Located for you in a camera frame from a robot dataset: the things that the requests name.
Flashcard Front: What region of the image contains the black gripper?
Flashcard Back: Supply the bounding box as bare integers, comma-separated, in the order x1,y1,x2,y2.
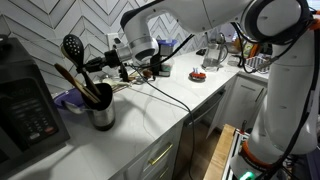
77,49,124,75

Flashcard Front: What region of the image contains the black slotted serving spoon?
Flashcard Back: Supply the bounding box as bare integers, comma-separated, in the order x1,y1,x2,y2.
62,33,103,98

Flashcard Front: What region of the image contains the metal spoon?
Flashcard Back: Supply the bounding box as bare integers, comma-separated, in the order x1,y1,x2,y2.
61,99,87,116

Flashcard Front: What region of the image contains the steel utensil holder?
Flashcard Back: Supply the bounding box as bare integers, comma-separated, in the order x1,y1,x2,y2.
81,82,117,132

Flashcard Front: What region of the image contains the small brown bottle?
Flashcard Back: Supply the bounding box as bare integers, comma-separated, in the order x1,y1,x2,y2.
142,68,154,80

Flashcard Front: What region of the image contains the clear container blue lid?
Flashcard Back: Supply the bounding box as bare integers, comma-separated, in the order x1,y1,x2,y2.
156,38,179,57

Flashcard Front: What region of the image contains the black microwave oven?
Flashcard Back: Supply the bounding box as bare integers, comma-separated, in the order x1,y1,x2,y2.
0,34,72,179

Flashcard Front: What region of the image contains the glass pitcher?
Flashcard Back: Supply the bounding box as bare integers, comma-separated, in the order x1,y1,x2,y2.
201,32,229,73

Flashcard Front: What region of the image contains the wooden board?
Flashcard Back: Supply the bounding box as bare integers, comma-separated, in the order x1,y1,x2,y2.
203,123,237,180

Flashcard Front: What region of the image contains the white wall outlet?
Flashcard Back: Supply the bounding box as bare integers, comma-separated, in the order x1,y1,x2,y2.
106,32,120,50

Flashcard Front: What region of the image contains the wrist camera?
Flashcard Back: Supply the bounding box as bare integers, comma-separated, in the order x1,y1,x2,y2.
112,37,125,51

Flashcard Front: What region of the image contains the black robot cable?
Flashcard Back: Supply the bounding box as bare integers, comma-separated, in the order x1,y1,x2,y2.
128,33,198,180

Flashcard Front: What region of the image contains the metal drawer handle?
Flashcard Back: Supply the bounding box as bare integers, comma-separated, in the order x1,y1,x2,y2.
147,142,175,166

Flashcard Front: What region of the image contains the dishwasher door handle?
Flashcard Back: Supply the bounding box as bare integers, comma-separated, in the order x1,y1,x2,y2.
184,89,228,128

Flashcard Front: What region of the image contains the black cabinet door handle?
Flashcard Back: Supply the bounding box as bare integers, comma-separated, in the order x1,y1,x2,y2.
254,86,265,104

